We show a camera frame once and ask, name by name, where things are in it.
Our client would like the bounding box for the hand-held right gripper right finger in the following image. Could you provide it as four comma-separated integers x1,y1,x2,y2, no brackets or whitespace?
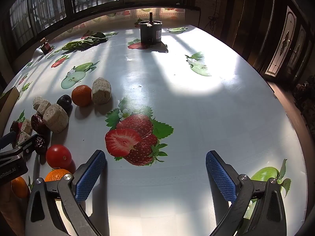
205,150,287,236

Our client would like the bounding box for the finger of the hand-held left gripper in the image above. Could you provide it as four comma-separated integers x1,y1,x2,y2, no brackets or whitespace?
0,131,18,150
13,134,39,156

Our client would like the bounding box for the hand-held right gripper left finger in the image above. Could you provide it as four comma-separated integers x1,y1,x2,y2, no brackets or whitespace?
25,149,110,236

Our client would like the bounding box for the orange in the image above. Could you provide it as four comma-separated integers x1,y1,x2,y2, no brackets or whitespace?
11,176,30,199
44,168,73,182
71,85,93,107

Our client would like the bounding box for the red tomato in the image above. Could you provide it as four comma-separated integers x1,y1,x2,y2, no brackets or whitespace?
46,145,72,170

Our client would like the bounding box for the cardboard box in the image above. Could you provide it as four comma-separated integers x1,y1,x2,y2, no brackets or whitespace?
0,86,20,128

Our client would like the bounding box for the large peeled sugarcane piece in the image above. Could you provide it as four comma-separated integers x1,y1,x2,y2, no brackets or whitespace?
43,104,69,134
91,77,112,104

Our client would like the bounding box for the dark plum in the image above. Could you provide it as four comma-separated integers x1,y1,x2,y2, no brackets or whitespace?
57,95,72,112

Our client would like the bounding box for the person's left forearm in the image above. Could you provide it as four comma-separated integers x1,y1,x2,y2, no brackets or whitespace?
0,183,29,236

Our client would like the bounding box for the dark bundle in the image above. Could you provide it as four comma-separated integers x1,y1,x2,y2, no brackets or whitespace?
294,76,315,128

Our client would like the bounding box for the green leafy vegetable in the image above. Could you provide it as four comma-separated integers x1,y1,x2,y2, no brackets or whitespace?
61,32,109,51

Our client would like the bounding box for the stained glass door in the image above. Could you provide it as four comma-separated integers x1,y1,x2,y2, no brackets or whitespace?
264,5,310,79

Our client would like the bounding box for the black cylindrical motor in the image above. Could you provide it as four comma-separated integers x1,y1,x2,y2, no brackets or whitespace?
138,12,163,45

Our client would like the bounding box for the hanging black cable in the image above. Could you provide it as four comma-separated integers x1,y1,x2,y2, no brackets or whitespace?
208,0,222,30

